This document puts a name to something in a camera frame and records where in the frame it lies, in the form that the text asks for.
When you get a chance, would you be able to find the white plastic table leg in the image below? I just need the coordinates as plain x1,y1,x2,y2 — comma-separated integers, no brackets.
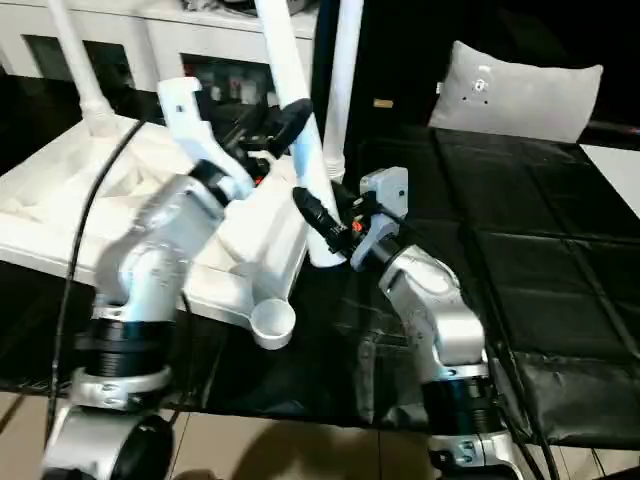
253,0,349,269
322,0,366,183
45,0,117,139

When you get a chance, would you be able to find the white plastic table top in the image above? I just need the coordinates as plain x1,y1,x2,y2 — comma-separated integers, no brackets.
0,112,313,351

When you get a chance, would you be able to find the grey black bag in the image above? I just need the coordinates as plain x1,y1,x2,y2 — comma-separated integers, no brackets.
185,0,321,16

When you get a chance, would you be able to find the white cabinet with glass doors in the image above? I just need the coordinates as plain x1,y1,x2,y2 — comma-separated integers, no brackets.
0,0,321,111

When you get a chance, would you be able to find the black work mat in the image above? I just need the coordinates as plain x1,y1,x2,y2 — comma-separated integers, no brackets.
0,70,640,449

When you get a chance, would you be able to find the grey pillow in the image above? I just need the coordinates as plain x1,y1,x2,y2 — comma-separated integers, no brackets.
428,40,605,144

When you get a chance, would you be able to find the white flat board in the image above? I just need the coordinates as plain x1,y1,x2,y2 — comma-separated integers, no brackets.
580,143,640,216

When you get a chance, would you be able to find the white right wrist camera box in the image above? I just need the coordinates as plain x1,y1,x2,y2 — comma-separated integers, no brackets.
350,167,411,266

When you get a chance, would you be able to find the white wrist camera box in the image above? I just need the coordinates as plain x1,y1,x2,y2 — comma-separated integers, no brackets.
157,77,256,201
350,167,411,266

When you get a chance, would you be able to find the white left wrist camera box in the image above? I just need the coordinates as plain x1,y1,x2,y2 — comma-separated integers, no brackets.
157,77,256,201

